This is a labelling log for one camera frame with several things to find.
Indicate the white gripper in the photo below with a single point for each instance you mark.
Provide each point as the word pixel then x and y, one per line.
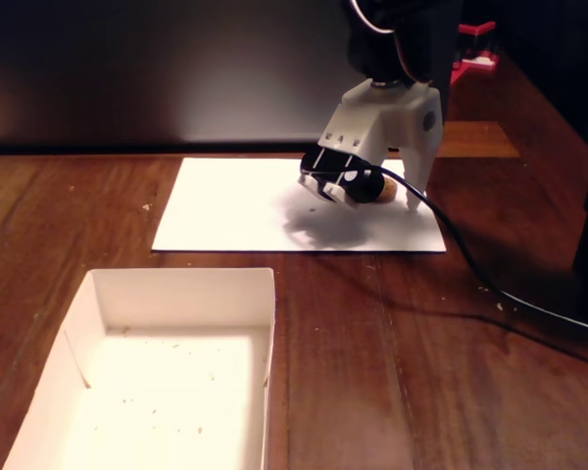
pixel 406 118

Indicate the round mini cookie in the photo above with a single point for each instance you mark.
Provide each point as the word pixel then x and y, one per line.
pixel 391 192

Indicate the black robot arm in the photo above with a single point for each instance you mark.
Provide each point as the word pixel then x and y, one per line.
pixel 421 39

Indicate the white cardboard box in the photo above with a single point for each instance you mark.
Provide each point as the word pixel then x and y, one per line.
pixel 176 303

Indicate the red plastic object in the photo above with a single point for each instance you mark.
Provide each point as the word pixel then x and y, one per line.
pixel 480 63

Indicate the white paper sheet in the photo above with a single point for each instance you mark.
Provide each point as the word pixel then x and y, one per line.
pixel 215 220

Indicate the large dark panel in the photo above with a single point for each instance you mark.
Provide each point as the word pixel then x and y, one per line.
pixel 127 73

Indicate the black round wrist camera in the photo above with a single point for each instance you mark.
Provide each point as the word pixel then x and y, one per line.
pixel 367 188

